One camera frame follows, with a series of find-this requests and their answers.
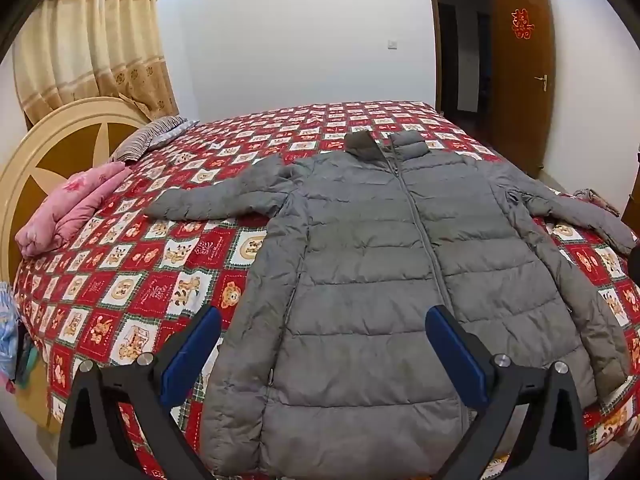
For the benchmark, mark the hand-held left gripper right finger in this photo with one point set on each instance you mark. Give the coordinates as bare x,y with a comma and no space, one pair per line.
457,355

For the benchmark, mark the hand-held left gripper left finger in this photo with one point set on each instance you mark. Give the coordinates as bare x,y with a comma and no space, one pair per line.
192,350

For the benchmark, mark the grey puffer jacket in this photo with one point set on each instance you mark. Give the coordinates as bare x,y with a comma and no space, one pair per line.
360,285

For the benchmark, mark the red checkered printed bedspread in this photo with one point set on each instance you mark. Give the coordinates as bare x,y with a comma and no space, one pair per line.
150,285

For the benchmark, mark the light blue cloth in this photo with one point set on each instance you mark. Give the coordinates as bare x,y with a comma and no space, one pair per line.
6,330

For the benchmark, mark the pink folded quilt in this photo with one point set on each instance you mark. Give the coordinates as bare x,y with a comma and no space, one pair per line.
70,200

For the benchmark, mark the pinkish grey cloth pile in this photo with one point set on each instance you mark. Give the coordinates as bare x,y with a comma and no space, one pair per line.
595,200

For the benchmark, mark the striped pillow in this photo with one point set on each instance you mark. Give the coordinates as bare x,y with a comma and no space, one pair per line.
150,135

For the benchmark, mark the cream star bed headboard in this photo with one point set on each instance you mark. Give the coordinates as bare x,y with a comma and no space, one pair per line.
55,150

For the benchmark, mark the brown wooden door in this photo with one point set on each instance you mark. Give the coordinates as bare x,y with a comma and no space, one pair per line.
525,110

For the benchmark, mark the beige patterned curtain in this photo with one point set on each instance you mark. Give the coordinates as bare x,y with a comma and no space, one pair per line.
100,35

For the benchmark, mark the red paper door decoration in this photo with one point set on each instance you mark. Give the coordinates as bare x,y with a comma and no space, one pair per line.
522,24

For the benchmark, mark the dark wooden door frame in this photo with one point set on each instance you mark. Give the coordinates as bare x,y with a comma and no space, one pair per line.
434,35

